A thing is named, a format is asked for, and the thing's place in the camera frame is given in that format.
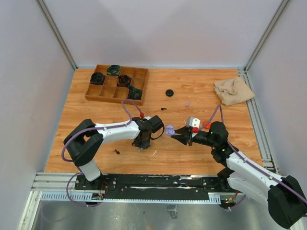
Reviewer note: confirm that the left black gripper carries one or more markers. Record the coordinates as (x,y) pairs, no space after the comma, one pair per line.
(143,144)

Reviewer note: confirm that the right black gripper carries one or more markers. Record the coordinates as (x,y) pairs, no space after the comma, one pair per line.
(188,135)

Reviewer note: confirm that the purple earbud charging case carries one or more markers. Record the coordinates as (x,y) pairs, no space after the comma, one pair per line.
(169,130)

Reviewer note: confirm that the orange earbud charging case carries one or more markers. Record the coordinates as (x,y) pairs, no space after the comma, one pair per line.
(207,124)

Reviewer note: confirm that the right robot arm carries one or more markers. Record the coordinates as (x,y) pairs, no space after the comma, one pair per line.
(282,195)

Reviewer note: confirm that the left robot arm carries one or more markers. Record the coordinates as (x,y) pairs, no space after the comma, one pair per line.
(84,141)

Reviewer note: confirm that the black round charging case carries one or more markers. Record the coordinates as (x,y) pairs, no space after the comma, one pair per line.
(169,92)

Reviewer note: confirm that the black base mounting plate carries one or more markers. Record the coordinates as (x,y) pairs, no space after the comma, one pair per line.
(154,187)

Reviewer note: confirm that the dark green rolled sock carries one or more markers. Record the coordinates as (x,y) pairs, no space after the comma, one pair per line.
(134,93)

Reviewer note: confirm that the wooden compartment tray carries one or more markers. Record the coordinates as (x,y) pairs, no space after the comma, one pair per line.
(114,83)

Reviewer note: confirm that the beige cloth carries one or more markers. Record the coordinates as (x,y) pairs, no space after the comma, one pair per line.
(233,91)

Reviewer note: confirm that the black orange rolled sock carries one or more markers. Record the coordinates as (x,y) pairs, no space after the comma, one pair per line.
(124,81)

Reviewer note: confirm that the green yellow rolled sock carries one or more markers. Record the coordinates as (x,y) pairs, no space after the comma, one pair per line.
(114,70)

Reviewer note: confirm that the black rolled sock left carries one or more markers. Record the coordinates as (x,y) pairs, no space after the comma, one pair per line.
(97,78)

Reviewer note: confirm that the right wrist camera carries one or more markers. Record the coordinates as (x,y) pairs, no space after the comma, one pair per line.
(193,122)

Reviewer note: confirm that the aluminium frame post right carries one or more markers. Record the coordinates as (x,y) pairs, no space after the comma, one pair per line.
(269,29)

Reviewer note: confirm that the aluminium frame post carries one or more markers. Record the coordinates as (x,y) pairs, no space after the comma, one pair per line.
(269,29)
(53,27)

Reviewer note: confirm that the aluminium frame post left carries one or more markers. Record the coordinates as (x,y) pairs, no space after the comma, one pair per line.
(53,27)

